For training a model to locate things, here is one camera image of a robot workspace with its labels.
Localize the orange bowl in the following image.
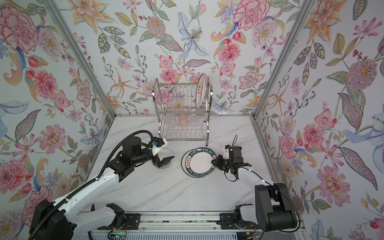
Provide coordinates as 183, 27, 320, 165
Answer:
157, 149, 171, 160

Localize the white plate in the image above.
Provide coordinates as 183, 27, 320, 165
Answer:
181, 152, 189, 175

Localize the dark-rimmed lettered plate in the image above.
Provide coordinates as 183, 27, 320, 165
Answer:
186, 147, 217, 178

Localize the orange patterned plate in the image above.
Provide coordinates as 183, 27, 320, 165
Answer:
196, 74, 207, 109

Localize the red floral patterned bowl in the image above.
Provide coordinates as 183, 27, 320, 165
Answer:
154, 162, 171, 169

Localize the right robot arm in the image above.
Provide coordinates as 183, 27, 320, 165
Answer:
212, 145, 301, 233

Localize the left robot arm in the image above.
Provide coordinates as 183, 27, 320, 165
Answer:
29, 135, 173, 240

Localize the chrome two-tier dish rack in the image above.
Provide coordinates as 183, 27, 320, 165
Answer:
152, 77, 213, 146

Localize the clear glass left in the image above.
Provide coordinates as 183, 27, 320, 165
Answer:
165, 113, 177, 127

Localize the clear glass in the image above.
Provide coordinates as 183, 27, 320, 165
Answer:
165, 113, 177, 127
189, 114, 201, 127

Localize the pink tinted glass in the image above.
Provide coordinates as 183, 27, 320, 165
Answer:
178, 114, 189, 128

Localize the clear glass right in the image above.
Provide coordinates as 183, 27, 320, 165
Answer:
189, 114, 201, 127

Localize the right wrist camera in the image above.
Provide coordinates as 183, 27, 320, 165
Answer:
223, 149, 230, 160

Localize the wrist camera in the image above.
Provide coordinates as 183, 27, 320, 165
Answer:
223, 149, 230, 160
151, 137, 168, 156

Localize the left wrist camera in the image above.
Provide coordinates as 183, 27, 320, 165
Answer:
151, 137, 168, 156

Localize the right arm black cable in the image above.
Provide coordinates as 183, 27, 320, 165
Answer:
223, 134, 301, 240

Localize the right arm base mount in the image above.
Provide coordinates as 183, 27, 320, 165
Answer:
216, 204, 260, 231

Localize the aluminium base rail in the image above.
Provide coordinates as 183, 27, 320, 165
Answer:
77, 210, 307, 233

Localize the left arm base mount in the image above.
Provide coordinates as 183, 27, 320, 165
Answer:
97, 203, 141, 230

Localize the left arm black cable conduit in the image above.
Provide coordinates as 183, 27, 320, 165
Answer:
28, 129, 154, 240

